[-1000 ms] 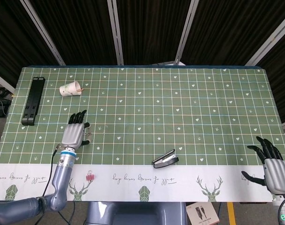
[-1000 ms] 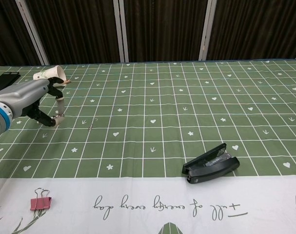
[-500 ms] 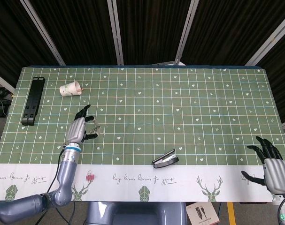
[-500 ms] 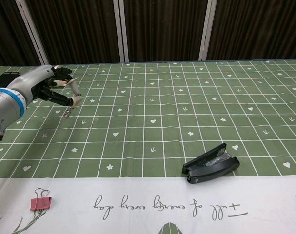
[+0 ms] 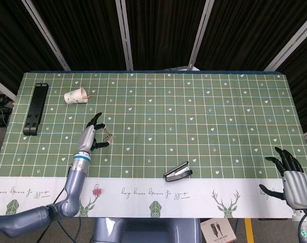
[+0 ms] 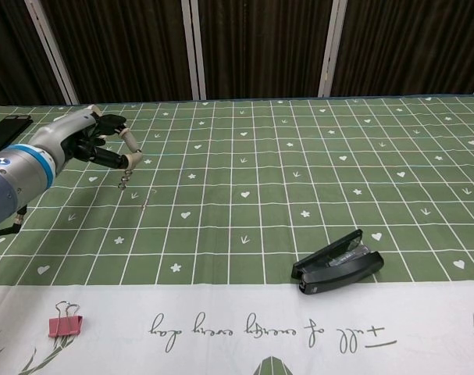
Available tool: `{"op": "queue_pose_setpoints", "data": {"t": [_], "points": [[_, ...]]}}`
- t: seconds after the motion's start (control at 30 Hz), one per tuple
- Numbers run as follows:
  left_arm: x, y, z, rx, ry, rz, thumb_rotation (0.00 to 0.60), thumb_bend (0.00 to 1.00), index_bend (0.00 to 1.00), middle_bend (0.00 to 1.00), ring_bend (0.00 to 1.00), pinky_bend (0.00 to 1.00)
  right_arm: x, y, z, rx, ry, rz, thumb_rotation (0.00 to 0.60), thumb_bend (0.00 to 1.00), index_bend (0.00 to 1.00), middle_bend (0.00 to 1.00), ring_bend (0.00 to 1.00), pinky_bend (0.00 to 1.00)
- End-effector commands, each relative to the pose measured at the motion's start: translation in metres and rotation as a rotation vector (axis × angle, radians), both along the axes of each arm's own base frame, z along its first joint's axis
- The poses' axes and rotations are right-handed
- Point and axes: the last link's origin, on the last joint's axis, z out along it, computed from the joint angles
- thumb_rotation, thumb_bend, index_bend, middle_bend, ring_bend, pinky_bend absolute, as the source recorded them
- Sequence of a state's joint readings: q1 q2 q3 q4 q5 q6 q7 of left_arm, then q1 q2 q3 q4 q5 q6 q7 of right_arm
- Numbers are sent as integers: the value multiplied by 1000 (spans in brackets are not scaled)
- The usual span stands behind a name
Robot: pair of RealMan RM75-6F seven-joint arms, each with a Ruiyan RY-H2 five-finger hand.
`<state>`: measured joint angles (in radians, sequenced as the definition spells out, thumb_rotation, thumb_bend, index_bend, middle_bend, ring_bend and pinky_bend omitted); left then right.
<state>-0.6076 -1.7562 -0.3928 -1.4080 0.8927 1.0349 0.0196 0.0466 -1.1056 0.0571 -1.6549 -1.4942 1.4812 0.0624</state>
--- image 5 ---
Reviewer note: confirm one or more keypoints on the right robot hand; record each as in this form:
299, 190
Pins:
296, 187

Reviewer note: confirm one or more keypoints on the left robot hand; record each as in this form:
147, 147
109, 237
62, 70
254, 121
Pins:
86, 139

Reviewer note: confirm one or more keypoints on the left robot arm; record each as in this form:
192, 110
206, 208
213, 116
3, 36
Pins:
75, 187

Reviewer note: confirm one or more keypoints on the white paper cup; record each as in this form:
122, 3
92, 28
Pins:
75, 96

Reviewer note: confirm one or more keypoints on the pink binder clip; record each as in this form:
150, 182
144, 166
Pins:
97, 192

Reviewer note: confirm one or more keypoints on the black folding stand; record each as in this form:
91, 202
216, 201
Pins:
37, 108

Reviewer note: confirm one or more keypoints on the black device box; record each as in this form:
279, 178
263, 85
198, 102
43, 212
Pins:
0, 117

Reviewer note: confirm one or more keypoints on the black headphones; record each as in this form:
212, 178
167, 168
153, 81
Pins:
0, 99

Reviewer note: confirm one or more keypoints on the dark screen panel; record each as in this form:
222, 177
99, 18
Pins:
305, 88
249, 30
85, 33
11, 38
163, 33

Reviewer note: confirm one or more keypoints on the black stapler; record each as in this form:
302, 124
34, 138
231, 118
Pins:
179, 174

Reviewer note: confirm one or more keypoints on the grey robot torso base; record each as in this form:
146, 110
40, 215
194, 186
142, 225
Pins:
143, 230

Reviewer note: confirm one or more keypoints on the green grid tablecloth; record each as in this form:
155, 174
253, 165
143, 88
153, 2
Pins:
193, 126

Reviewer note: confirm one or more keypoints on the white screen frame post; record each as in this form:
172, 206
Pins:
47, 35
124, 35
2, 87
201, 35
289, 48

